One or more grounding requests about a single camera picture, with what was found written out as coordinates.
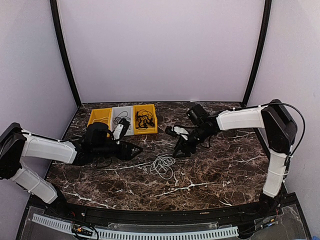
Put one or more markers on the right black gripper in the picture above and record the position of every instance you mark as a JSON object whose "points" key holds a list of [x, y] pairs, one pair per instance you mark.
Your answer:
{"points": [[184, 145]]}

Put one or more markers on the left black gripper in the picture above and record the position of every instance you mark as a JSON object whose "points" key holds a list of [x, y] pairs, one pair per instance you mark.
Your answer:
{"points": [[127, 155]]}

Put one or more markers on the grey plastic bin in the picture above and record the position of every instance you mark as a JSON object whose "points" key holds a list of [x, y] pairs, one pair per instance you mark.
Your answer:
{"points": [[120, 112]]}

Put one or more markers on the yellow plastic bin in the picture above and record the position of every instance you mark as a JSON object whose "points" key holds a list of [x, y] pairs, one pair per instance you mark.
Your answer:
{"points": [[100, 120], [144, 119]]}

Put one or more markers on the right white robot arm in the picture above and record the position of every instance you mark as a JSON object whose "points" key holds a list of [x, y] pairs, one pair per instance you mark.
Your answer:
{"points": [[273, 117]]}

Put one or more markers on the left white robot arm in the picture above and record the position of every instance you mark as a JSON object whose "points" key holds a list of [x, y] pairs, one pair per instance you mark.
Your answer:
{"points": [[97, 142]]}

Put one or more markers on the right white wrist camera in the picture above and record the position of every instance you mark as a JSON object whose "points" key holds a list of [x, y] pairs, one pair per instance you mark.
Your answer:
{"points": [[178, 130]]}

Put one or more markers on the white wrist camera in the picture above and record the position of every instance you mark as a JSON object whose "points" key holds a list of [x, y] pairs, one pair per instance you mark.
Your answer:
{"points": [[120, 130], [178, 130]]}

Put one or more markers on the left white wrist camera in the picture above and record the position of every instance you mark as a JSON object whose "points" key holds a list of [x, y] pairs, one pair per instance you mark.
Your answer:
{"points": [[120, 130]]}

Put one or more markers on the white slotted cable duct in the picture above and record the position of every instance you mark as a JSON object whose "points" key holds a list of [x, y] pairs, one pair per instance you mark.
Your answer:
{"points": [[135, 232]]}

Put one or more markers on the black front rail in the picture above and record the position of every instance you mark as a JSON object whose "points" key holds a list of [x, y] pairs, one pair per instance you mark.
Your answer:
{"points": [[235, 215]]}

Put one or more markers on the left black frame post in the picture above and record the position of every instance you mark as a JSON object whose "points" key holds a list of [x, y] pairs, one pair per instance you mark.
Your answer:
{"points": [[63, 52]]}

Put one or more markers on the black frame post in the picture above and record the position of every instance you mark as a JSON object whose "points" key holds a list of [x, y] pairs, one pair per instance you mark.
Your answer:
{"points": [[258, 52], [63, 52]]}

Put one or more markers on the right black frame post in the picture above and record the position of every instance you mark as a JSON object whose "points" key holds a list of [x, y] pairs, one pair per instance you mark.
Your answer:
{"points": [[258, 52]]}

